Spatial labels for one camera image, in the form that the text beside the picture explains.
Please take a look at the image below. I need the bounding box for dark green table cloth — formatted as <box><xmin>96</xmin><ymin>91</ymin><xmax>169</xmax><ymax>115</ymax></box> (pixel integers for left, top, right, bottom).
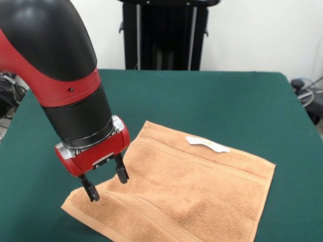
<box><xmin>0</xmin><ymin>68</ymin><xmax>323</xmax><ymax>242</ymax></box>

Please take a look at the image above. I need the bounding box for orange terry towel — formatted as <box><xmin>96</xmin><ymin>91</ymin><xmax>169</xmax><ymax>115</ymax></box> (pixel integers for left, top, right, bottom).
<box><xmin>61</xmin><ymin>120</ymin><xmax>277</xmax><ymax>242</ymax></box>

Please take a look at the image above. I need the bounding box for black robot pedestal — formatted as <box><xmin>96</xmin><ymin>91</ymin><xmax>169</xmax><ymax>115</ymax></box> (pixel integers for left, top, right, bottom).
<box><xmin>118</xmin><ymin>0</ymin><xmax>223</xmax><ymax>71</ymax></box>

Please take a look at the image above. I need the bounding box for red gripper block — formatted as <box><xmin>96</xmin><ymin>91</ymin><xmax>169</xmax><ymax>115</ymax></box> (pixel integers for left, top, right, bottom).
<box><xmin>55</xmin><ymin>115</ymin><xmax>131</xmax><ymax>202</ymax></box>

